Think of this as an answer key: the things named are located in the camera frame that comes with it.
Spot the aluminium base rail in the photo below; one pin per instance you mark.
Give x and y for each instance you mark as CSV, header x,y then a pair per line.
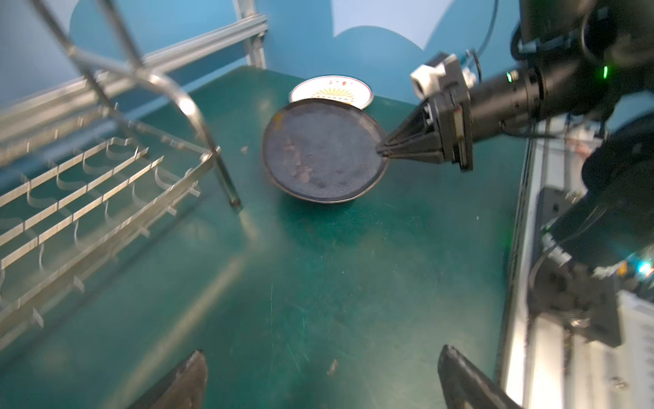
x,y
609,229

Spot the right aluminium frame post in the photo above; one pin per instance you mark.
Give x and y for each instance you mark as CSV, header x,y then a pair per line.
x,y
255,31

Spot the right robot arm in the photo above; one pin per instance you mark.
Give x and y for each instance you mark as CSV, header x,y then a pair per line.
x,y
575,60

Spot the dark navy plate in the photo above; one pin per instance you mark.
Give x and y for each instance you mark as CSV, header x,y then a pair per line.
x,y
323,151

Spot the orange sunburst plate right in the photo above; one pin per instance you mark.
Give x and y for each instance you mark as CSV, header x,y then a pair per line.
x,y
351,91

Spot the stainless steel dish rack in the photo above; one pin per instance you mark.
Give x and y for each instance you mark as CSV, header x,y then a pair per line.
x,y
149,168

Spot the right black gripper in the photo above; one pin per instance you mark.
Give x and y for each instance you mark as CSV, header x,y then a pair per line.
x,y
415,140

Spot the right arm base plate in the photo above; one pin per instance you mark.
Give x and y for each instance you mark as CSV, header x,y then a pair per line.
x,y
571,296

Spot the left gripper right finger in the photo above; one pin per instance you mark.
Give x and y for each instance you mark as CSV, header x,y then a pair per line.
x,y
465,386

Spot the rear aluminium frame bar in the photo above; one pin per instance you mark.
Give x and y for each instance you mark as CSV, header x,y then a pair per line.
x,y
52,105

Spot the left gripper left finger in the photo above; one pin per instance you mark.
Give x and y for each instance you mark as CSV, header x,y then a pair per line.
x,y
182,387

